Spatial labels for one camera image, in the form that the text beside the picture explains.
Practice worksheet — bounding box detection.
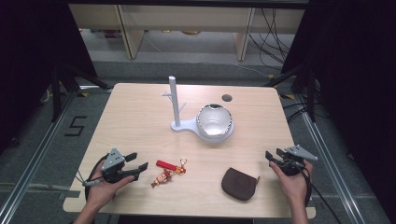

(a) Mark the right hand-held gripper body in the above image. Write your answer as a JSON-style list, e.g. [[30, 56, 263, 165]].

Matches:
[[276, 144, 319, 177]]

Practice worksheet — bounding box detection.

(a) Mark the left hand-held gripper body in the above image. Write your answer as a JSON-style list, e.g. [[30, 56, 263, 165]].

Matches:
[[101, 147, 138, 184]]

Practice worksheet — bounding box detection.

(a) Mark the person's right hand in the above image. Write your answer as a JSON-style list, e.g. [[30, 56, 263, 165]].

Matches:
[[269, 158, 314, 209]]

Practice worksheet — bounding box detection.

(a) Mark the person's left hand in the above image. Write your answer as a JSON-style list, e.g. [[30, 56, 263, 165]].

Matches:
[[85, 161, 136, 213]]

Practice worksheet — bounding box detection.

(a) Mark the brown zipper pouch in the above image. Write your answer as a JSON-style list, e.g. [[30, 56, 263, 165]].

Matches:
[[220, 166, 262, 203]]

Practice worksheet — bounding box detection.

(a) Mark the black metal stand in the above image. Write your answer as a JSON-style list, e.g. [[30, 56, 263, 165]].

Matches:
[[49, 61, 114, 123], [263, 64, 319, 123]]

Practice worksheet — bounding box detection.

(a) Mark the silver-rimmed white bowl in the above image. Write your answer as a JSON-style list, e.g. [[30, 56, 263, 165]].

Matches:
[[195, 103, 234, 137]]

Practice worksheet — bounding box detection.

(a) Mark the white tree-shaped stand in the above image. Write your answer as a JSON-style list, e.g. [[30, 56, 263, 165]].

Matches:
[[161, 75, 235, 145]]

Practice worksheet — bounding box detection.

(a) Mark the black curtain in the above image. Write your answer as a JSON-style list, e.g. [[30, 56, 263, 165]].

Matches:
[[280, 0, 396, 220], [0, 0, 98, 155]]

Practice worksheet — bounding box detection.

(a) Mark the light wooden furniture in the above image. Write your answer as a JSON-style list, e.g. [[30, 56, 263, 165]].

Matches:
[[68, 3, 306, 62]]

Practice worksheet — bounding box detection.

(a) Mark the red strap figurine keychain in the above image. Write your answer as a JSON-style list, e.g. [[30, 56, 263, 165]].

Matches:
[[150, 157, 189, 189]]

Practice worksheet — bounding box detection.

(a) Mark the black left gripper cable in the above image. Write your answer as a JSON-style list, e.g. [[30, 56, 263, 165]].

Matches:
[[83, 154, 110, 203]]

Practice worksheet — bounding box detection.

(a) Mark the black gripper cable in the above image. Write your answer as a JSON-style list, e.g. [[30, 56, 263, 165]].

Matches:
[[83, 154, 110, 203], [288, 159, 344, 224]]

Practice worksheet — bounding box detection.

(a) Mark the grey cable plug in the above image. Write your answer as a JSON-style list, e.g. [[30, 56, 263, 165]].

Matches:
[[74, 174, 105, 188]]

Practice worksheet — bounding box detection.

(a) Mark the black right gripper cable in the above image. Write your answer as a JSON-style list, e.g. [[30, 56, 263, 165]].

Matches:
[[288, 159, 344, 224]]

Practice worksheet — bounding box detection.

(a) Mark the aluminium floor rail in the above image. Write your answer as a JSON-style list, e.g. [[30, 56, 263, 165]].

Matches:
[[0, 84, 113, 224], [299, 108, 370, 224]]

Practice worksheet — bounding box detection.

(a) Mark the bundle of black floor cables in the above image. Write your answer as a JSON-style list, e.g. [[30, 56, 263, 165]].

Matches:
[[247, 7, 297, 72]]

